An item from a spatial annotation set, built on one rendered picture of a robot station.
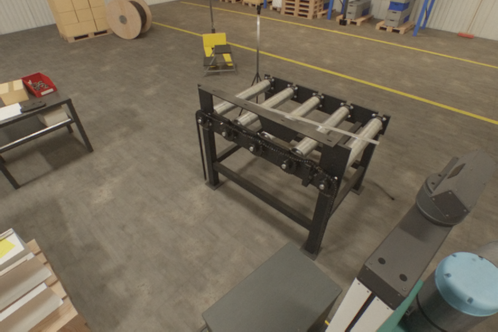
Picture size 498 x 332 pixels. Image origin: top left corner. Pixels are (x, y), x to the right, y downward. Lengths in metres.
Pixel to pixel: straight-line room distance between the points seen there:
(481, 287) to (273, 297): 0.80
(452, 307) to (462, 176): 0.54
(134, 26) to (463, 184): 7.90
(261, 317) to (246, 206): 1.53
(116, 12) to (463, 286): 8.13
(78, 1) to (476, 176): 8.68
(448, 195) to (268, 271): 1.11
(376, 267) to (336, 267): 2.07
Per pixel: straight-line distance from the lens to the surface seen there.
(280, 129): 1.84
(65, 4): 8.68
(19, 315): 2.25
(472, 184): 0.45
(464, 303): 0.90
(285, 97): 2.65
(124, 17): 8.12
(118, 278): 2.55
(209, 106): 2.28
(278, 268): 1.43
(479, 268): 0.95
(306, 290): 1.41
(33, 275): 2.45
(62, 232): 3.06
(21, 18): 11.31
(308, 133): 1.67
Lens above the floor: 2.12
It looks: 38 degrees down
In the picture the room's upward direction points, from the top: straight up
